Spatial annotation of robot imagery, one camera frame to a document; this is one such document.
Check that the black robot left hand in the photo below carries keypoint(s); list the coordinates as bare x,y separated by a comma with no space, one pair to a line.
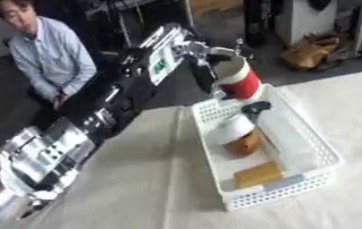
204,73

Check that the red and white paper cup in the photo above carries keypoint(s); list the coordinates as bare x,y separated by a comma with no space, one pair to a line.
239,83

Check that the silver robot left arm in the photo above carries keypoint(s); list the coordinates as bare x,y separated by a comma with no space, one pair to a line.
74,140

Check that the black stand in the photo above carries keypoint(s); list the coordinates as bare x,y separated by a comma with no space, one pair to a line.
254,21

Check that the brown bag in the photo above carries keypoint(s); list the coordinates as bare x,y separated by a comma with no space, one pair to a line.
311,52

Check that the white spray bottle black nozzle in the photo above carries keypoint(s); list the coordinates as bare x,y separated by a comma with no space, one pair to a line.
288,143

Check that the tan rectangular block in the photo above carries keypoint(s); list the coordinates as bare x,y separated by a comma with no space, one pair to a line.
258,174

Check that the white cabinet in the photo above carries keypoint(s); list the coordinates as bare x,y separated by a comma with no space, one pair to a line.
306,19

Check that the white perforated plastic basket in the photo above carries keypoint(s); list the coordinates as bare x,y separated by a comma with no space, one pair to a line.
272,190

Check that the person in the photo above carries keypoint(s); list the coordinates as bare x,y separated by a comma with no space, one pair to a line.
51,56

